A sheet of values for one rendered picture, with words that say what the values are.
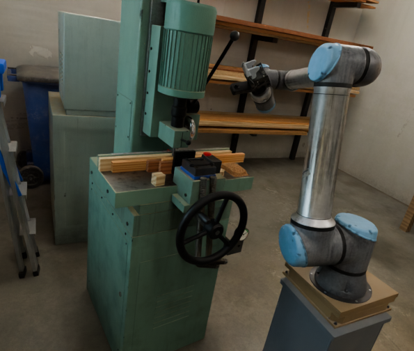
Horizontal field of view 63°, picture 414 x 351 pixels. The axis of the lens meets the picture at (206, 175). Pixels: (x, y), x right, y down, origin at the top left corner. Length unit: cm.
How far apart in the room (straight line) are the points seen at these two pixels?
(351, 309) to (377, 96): 363
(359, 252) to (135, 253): 80
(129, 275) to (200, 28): 92
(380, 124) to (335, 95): 352
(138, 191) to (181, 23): 57
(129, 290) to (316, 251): 72
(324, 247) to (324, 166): 27
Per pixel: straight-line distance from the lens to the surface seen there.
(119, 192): 114
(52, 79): 288
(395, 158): 449
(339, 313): 132
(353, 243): 128
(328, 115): 112
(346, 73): 113
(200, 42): 121
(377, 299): 145
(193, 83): 122
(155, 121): 138
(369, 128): 472
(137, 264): 134
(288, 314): 151
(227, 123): 357
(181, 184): 120
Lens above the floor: 142
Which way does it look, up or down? 22 degrees down
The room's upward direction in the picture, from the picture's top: 10 degrees clockwise
